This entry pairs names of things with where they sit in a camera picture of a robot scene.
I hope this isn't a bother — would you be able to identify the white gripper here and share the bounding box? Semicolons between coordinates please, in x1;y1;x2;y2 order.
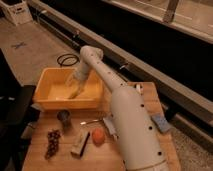
65;63;91;93

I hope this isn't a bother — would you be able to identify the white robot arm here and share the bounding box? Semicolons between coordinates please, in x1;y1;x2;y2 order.
66;45;169;171

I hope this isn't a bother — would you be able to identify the yellow plastic bin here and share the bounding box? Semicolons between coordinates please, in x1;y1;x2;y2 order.
33;67;103;110

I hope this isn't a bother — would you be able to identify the small metal cup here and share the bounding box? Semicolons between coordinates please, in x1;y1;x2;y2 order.
57;110;71;126

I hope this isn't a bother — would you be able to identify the metal spoon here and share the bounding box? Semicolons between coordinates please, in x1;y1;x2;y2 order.
80;119;102;126

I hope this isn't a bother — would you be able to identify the orange fruit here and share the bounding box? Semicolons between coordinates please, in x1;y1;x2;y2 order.
92;128;105;145

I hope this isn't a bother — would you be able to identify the bunch of dark grapes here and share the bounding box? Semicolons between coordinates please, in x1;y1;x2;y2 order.
45;130;61;160

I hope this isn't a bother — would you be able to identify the black chair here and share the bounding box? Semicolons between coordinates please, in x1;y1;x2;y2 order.
0;49;39;171

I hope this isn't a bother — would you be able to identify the white cardboard box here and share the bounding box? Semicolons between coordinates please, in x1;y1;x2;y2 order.
0;0;33;26

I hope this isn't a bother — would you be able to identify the blue sponge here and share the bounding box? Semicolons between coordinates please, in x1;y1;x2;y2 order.
151;114;171;134

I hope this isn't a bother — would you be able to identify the black coiled cable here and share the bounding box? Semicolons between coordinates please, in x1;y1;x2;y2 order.
56;53;81;68

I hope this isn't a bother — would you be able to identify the white handled brush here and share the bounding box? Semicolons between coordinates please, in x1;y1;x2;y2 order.
134;84;142;93

